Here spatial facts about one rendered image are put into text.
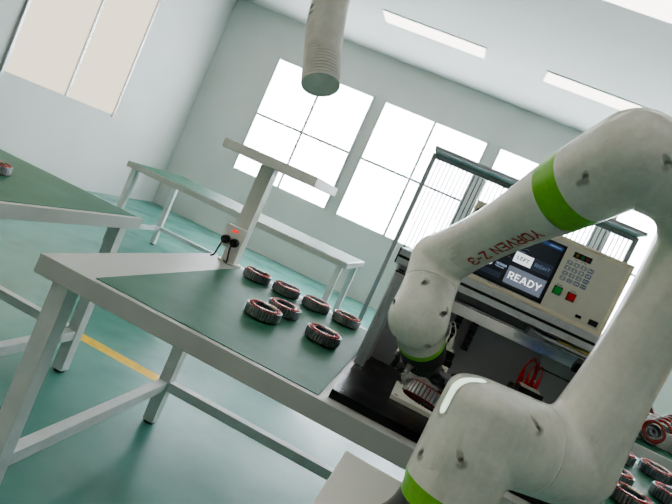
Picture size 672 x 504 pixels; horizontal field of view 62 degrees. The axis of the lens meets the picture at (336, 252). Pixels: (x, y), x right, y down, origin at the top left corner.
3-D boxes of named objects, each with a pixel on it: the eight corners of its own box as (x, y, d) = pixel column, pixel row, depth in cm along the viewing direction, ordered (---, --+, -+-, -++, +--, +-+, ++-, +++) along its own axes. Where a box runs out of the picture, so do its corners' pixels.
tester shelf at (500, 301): (636, 374, 143) (644, 358, 143) (393, 261, 156) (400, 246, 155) (593, 346, 186) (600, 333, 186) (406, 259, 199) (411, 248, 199)
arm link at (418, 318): (375, 322, 97) (438, 338, 93) (398, 263, 103) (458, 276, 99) (385, 357, 108) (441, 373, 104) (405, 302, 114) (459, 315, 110)
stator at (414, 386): (440, 411, 121) (449, 396, 122) (396, 385, 126) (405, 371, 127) (446, 421, 131) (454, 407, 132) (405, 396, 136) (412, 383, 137)
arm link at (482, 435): (516, 554, 75) (581, 427, 74) (418, 525, 70) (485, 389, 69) (470, 496, 87) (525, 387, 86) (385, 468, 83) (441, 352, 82)
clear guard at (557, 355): (646, 419, 119) (659, 394, 119) (538, 368, 124) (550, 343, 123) (605, 384, 151) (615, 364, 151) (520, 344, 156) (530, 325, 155)
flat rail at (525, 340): (615, 389, 144) (620, 378, 144) (394, 285, 155) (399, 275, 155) (614, 388, 145) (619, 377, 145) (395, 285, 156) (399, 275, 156)
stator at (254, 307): (269, 327, 161) (274, 315, 161) (237, 310, 164) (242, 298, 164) (283, 324, 172) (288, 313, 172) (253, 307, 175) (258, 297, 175)
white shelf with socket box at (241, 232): (264, 298, 195) (318, 177, 192) (175, 254, 202) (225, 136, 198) (292, 291, 230) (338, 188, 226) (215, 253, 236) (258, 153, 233)
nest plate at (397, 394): (445, 426, 136) (447, 422, 136) (389, 398, 138) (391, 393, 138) (446, 410, 150) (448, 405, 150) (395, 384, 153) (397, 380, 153)
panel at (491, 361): (568, 455, 161) (616, 361, 158) (360, 351, 173) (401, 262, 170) (568, 453, 162) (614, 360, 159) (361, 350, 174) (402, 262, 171)
